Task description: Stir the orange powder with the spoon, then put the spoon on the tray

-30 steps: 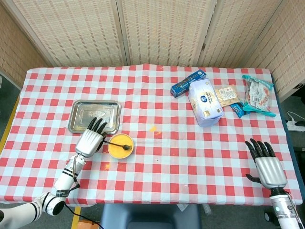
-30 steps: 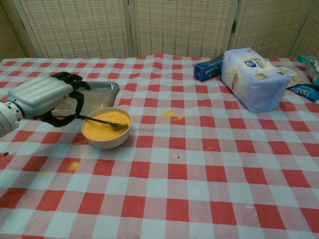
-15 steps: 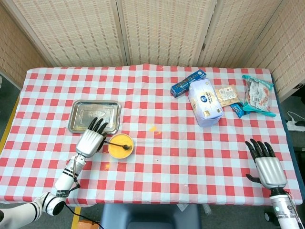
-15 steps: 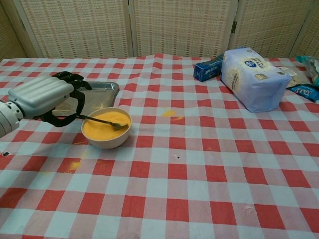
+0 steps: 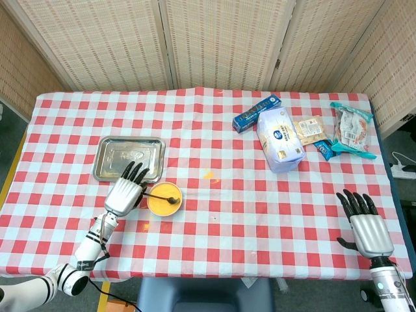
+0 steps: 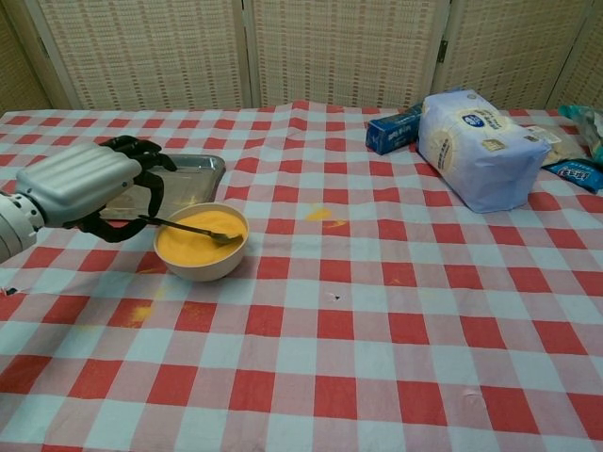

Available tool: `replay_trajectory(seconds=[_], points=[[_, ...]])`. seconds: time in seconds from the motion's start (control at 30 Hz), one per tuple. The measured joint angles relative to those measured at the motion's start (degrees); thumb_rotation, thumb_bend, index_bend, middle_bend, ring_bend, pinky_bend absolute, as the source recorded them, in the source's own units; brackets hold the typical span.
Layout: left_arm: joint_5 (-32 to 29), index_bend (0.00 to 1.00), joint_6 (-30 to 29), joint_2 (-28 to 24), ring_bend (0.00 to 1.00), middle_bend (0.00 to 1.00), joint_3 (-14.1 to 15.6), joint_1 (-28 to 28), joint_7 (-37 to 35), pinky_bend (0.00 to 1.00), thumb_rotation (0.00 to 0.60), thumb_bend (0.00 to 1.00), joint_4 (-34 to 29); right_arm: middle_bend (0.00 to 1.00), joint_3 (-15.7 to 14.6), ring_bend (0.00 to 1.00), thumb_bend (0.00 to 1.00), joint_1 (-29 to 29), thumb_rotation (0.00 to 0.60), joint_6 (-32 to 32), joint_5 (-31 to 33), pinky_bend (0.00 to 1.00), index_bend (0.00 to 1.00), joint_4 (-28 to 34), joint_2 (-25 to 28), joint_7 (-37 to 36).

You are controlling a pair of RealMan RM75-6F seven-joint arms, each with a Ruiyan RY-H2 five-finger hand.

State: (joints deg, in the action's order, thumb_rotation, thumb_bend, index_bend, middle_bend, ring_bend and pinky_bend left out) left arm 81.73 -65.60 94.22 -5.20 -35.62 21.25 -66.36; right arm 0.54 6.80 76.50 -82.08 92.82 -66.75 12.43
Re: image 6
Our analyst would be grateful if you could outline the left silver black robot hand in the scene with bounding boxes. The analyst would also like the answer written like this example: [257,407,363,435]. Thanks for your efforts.
[15,135,179,244]

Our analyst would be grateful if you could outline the black spoon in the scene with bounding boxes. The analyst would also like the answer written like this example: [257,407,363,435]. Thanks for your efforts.
[138,214,244,245]

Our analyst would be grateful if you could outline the rectangular steel tray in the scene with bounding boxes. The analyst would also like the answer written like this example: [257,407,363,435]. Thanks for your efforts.
[96,153,227,224]

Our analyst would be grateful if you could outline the bowl of yellow powder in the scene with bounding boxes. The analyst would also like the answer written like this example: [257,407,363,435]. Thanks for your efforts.
[154,202,250,283]

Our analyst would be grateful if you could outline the woven folding screen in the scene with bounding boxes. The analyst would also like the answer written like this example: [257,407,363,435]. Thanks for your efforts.
[0,0,603,115]

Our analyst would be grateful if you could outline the red white checkered tablecloth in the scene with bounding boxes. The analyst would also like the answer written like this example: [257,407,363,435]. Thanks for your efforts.
[0,100,603,452]

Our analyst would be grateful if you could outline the dark blue long box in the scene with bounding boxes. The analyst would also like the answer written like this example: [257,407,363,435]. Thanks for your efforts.
[366,104,426,157]

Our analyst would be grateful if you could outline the pale blue flour bag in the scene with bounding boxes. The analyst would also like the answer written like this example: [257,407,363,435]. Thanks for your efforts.
[416,88,553,215]

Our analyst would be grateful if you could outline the beige snack packet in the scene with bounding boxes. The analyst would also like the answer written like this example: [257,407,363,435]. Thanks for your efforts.
[521,122,591,167]

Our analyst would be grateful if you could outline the small blue snack packet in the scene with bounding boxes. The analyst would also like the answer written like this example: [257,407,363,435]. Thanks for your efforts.
[541,158,603,196]

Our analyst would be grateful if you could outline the teal clear food bag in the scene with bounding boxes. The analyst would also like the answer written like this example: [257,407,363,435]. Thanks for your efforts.
[558,105,603,164]

